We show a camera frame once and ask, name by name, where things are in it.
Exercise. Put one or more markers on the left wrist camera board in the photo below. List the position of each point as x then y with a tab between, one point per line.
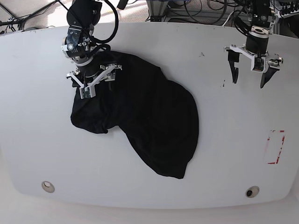
258	64

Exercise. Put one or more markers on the left table grommet hole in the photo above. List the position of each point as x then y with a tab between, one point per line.
48	187

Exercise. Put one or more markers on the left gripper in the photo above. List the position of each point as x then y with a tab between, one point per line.
255	46

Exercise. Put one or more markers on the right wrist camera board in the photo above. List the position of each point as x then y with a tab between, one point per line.
87	92

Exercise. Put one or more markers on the black tripod stand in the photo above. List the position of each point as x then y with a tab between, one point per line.
17	23

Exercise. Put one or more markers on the black T-shirt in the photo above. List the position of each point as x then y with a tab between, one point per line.
158	116

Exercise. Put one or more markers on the aluminium frame post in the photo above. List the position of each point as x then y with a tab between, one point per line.
158	10

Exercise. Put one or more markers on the white power strip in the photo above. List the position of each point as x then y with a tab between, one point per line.
288	12

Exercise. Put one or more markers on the table grommet hole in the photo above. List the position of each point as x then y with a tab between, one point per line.
48	187
252	192

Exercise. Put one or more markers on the right table grommet hole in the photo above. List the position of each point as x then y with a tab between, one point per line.
252	192

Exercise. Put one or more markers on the red tape rectangle marking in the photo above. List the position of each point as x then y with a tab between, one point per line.
274	146

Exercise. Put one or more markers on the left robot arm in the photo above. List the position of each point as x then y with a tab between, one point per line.
262	18

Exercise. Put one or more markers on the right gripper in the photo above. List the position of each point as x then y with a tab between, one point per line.
105	73

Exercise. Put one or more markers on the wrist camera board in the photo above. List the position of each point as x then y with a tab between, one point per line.
258	64
87	92

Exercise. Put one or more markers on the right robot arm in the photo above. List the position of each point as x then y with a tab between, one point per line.
92	56

